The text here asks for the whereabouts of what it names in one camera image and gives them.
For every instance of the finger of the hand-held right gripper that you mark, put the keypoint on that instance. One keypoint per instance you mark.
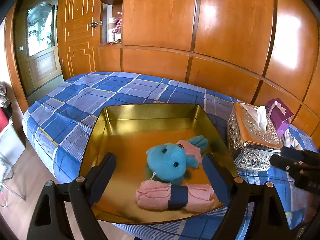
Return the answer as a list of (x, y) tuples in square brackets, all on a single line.
[(293, 153), (281, 162)]

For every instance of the red object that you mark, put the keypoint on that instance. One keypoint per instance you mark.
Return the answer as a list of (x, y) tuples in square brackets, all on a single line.
[(3, 117)]

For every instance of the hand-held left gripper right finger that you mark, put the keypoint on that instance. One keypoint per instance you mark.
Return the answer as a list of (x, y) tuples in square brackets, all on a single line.
[(215, 178)]

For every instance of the silver ornate tissue box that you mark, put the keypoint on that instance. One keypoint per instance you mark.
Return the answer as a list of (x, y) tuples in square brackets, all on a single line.
[(246, 135)]

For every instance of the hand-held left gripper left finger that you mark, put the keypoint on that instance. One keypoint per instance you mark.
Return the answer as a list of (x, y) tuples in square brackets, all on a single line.
[(100, 180)]

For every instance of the metal door knob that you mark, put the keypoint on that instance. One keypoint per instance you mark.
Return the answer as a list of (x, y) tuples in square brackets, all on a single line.
[(93, 25)]

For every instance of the bed with blue plaid sheet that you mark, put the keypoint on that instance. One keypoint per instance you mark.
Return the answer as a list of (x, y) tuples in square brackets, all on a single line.
[(75, 105)]

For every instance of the gold metal tin tray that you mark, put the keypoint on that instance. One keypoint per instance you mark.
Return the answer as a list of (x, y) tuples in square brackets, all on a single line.
[(130, 140)]

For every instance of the white storage bin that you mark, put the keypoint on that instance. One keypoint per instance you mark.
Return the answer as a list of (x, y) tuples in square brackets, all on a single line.
[(10, 142)]

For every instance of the wooden wardrobe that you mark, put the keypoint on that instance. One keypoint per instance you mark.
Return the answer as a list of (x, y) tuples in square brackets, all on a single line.
[(225, 30)]

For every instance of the wooden panel door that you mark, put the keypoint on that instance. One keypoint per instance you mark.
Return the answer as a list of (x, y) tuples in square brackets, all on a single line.
[(77, 42)]

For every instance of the white tissue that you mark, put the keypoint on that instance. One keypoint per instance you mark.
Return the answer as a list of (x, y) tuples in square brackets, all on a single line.
[(261, 118)]

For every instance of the purple cardboard box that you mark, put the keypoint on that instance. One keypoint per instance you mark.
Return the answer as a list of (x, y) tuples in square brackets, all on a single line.
[(281, 116)]

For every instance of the pink rolled towel blue band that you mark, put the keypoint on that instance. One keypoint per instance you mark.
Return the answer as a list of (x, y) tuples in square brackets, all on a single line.
[(152, 195)]

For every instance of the wooden door with glass pane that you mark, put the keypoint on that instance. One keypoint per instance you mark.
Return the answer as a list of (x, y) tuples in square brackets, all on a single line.
[(42, 65)]

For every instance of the blue plush toy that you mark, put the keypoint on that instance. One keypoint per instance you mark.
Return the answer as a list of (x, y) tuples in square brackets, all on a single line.
[(165, 160)]

